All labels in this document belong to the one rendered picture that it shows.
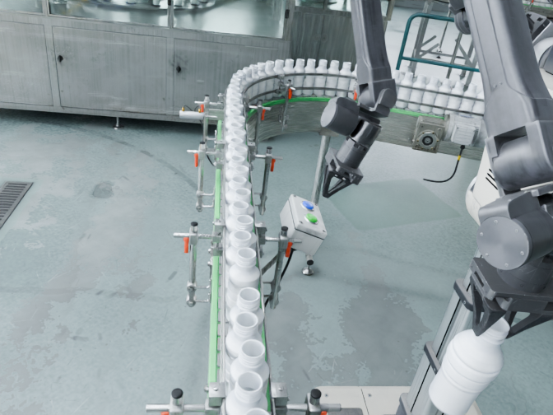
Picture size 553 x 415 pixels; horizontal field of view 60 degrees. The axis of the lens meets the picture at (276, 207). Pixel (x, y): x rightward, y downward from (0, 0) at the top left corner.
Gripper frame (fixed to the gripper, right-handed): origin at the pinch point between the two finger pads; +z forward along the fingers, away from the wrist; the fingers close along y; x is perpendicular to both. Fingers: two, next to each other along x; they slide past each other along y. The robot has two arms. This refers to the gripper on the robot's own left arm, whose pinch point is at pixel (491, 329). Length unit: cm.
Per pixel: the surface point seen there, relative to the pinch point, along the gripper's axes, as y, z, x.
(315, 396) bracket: -20.1, 18.0, 1.4
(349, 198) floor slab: 56, 135, 263
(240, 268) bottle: -32.3, 16.3, 27.0
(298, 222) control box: -19, 18, 48
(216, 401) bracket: -34.6, 18.7, -0.1
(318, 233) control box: -14, 20, 47
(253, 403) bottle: -29.9, 14.7, -2.8
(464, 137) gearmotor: 67, 33, 153
